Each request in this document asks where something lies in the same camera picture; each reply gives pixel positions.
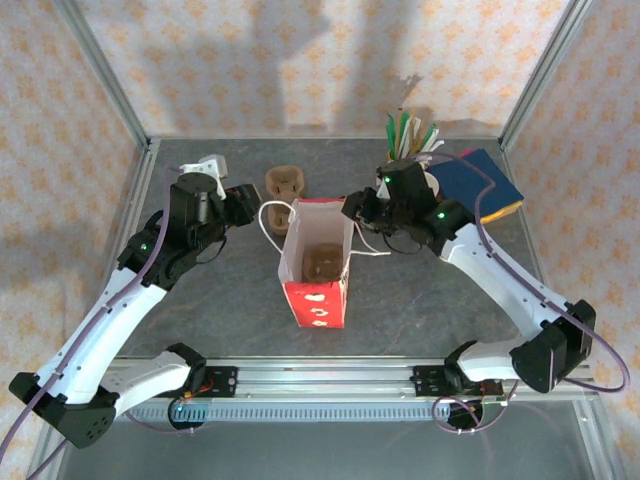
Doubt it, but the brown pulp cup carrier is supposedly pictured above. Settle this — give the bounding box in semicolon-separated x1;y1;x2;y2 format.
264;166;307;237
301;242;349;281

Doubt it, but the red white paper gift bag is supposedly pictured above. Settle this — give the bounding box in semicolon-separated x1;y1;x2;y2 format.
258;197;392;330

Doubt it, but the stack of paper cups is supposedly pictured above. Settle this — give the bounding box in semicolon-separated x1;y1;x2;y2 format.
423;169;442;202

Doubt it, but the green white wrapped straw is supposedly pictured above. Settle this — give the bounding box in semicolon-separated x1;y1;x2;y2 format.
414;123;440;160
398;112;412;160

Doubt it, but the green paper straw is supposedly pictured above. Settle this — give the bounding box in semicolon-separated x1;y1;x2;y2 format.
386;113;401;160

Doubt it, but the dark blue napkin stack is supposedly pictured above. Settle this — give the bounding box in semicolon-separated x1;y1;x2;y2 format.
427;148;525;221

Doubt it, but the yellow napkin stack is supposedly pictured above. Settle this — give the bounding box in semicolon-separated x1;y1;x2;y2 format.
469;192;525;229

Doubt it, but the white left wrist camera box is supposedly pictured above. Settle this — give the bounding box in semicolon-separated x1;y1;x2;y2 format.
178;154;229;185

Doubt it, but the aluminium table side rail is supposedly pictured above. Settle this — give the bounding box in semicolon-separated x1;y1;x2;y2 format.
82;139;161;362
499;142;571;360

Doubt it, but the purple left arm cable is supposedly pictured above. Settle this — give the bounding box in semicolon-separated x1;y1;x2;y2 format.
0;167;196;480

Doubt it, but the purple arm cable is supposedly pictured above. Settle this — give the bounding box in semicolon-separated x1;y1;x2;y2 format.
424;153;631;436
0;167;196;480

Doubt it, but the aluminium frame post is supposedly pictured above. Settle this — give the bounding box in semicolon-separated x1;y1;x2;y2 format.
53;0;154;151
498;0;597;151

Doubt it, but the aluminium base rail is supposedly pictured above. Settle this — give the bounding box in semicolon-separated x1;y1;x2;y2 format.
53;355;599;401

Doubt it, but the grey slotted cable duct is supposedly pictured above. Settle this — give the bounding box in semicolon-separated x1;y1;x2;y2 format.
69;402;576;424

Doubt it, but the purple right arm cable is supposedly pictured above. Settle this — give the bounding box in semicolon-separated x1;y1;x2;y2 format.
424;153;631;436

